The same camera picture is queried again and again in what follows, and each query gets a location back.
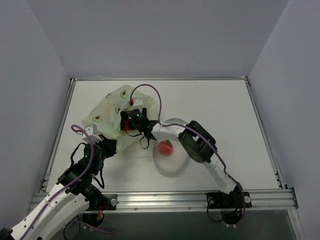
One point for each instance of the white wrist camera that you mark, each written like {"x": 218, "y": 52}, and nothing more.
{"x": 135, "y": 102}
{"x": 91, "y": 134}

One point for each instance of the pink fake peach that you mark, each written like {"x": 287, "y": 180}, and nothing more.
{"x": 165, "y": 148}

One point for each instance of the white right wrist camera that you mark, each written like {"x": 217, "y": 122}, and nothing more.
{"x": 135, "y": 102}

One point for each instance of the red yellow fake pear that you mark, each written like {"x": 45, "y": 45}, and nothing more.
{"x": 127, "y": 125}

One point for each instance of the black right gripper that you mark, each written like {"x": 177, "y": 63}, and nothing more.
{"x": 125, "y": 120}

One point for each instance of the aluminium front rail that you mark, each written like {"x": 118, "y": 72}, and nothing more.
{"x": 196, "y": 201}

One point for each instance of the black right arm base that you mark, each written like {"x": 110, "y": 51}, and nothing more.
{"x": 232, "y": 207}

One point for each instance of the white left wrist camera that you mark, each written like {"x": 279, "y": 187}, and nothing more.
{"x": 91, "y": 134}

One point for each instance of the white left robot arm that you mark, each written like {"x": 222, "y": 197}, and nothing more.
{"x": 73, "y": 194}

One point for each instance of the green avocado-print plastic bag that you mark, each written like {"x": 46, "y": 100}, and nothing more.
{"x": 106, "y": 115}

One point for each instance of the white oval plate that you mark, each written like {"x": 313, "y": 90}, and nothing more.
{"x": 179, "y": 159}

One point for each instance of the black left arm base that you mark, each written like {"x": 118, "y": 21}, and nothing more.
{"x": 97, "y": 206}

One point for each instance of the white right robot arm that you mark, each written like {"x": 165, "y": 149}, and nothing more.
{"x": 196, "y": 141}

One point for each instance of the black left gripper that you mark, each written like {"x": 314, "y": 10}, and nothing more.
{"x": 109, "y": 144}

